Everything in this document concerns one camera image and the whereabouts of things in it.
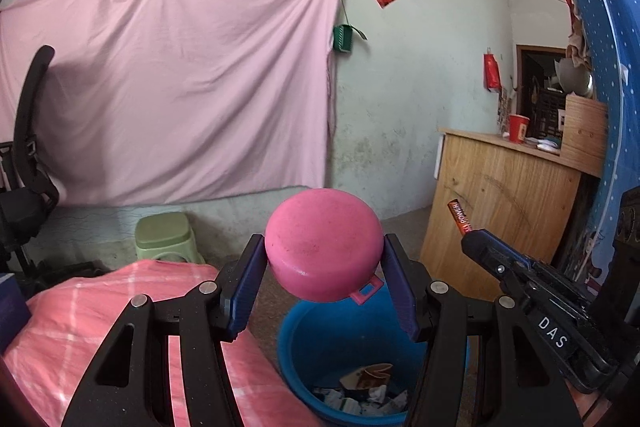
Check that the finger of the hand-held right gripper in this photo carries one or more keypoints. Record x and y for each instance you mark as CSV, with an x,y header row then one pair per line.
x,y
495,257

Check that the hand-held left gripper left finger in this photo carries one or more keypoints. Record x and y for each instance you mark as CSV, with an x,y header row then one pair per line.
x,y
245,287

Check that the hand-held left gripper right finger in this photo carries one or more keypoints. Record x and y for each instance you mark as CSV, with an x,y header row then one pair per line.
x,y
400,287

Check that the orange snack wrapper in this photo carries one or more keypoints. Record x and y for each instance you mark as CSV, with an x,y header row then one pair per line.
x,y
459,216

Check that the blue plastic basin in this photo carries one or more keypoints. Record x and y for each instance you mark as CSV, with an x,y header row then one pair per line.
x,y
300,347

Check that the pink plastic bowl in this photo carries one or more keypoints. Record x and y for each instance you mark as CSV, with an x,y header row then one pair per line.
x,y
320,237

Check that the wooden cabinet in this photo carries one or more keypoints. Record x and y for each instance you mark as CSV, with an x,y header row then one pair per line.
x,y
500,187

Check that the green plastic stool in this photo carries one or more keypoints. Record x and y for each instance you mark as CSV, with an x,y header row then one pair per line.
x,y
167,234

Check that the pile of crumpled paper scraps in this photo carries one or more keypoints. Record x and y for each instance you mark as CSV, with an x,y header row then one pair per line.
x,y
360,394

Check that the red paper cup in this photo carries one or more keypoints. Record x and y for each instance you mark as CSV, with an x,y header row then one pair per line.
x,y
518,128

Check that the pink checked tablecloth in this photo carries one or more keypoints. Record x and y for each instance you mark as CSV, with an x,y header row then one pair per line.
x,y
75,307

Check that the red hanging ornament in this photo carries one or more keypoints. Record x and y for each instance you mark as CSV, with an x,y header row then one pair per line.
x,y
492,72

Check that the grey metal bowl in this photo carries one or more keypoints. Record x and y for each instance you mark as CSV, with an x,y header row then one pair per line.
x,y
572,79

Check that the blue carton box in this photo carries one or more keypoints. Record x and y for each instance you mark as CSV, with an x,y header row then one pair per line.
x,y
12,312

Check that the green hanging basket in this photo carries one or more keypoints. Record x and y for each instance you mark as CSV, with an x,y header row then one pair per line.
x,y
343,39

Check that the pink wall sheet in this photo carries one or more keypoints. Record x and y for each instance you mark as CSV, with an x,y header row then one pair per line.
x,y
175,82

